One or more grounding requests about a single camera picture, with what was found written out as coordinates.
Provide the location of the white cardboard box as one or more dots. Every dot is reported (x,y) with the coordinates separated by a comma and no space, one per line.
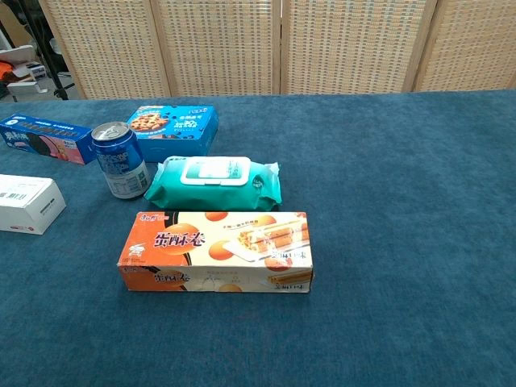
(28,203)

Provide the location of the orange egg roll box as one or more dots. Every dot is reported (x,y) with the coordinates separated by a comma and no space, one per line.
(217,250)

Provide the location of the blue chocolate chip cookie box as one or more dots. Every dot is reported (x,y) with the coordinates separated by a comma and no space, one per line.
(177,129)

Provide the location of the blue sandwich cookie box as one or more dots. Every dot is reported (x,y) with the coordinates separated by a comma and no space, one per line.
(44,139)

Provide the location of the green wet wipes pack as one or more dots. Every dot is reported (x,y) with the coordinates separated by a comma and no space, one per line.
(213,185)

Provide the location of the blue tablecloth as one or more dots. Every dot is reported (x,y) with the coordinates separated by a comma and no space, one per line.
(363,242)

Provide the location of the blue drink can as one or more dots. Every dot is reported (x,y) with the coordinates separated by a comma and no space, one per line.
(119,161)

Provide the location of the woven wooden folding screen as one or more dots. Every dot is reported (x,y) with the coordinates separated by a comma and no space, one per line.
(258,44)

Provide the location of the black tripod stand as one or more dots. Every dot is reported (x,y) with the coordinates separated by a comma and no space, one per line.
(50,52)

